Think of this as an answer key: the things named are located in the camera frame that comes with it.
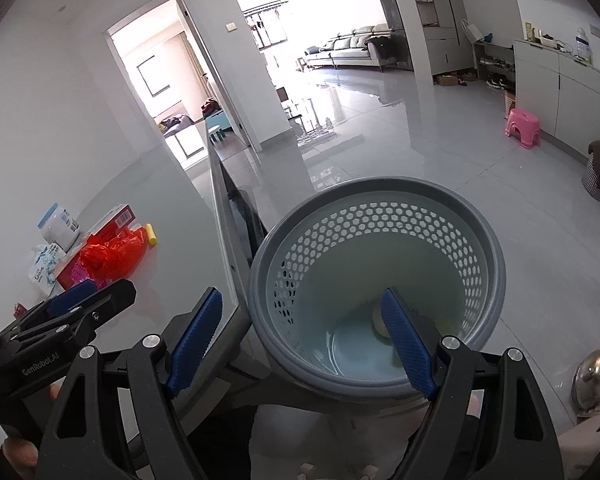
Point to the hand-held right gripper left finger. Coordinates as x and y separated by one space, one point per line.
195 345

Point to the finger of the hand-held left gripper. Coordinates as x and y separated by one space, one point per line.
105 302
72 297

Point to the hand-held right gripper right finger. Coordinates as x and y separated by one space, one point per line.
407 345

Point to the long red cardboard box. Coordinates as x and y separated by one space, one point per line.
115 217

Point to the grey perforated plastic basket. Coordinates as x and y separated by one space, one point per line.
300 260

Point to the person's left hand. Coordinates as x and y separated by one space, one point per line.
21 454

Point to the pale round scrap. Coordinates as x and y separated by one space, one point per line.
377 320

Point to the white blue tissue pack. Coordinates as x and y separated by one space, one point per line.
45 267

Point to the red plastic bag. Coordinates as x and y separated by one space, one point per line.
112 255

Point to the white jar with blue lid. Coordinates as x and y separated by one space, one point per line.
60 227

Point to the yellow small cylinder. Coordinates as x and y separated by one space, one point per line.
152 235

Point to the stainless steel pot lid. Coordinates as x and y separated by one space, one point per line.
592 380

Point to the pink plastic stool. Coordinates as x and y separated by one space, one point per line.
522 125

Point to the woven basket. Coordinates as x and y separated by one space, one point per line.
509 102

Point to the open shoe rack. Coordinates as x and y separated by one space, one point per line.
495 65

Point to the white sideboard cabinet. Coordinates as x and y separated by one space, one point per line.
565 95

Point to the grey sofa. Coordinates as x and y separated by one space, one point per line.
347 47

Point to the white paper bag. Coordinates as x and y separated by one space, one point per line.
472 32

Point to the clothes drying rack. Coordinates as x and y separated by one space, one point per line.
265 25

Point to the tall white cabinet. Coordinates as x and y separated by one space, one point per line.
445 20

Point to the dark tall cabinet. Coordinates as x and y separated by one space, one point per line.
395 15

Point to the clear water bottle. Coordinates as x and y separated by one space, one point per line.
583 47

